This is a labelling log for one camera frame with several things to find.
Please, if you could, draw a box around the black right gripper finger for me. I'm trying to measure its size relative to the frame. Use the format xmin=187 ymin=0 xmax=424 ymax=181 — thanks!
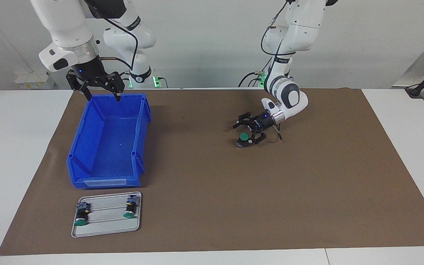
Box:
xmin=103 ymin=72 xmax=125 ymax=102
xmin=67 ymin=72 xmax=92 ymax=102

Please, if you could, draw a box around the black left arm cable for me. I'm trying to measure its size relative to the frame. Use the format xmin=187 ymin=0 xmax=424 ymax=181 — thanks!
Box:
xmin=260 ymin=0 xmax=290 ymax=140

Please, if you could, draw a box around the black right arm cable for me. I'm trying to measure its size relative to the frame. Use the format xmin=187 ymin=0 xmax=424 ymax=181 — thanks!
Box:
xmin=85 ymin=0 xmax=139 ymax=72

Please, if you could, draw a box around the blue plastic storage bin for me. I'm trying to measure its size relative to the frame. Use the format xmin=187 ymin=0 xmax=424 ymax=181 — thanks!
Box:
xmin=67 ymin=93 xmax=152 ymax=189

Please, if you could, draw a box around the green push button switch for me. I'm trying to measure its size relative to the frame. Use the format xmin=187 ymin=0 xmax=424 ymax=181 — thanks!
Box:
xmin=236 ymin=132 xmax=255 ymax=148
xmin=123 ymin=195 xmax=141 ymax=218
xmin=74 ymin=201 xmax=90 ymax=226

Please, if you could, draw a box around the silver metal tray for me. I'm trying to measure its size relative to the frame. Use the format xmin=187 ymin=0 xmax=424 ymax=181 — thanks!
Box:
xmin=71 ymin=191 xmax=142 ymax=238

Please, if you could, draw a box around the white wall socket box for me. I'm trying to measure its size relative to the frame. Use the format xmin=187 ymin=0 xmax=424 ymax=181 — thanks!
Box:
xmin=14 ymin=72 xmax=55 ymax=90

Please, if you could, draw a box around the brown table mat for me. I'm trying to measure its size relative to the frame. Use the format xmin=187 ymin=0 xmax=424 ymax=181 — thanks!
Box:
xmin=0 ymin=88 xmax=424 ymax=256

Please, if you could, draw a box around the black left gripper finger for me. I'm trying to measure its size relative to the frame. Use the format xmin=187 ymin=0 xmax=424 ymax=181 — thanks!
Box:
xmin=251 ymin=130 xmax=268 ymax=145
xmin=233 ymin=112 xmax=257 ymax=130

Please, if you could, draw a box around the black base power cable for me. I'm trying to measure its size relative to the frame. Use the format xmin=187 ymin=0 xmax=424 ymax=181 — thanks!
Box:
xmin=238 ymin=71 xmax=268 ymax=88

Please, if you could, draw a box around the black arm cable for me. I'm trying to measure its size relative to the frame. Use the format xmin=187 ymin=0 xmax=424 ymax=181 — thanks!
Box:
xmin=85 ymin=0 xmax=139 ymax=72
xmin=260 ymin=0 xmax=290 ymax=140

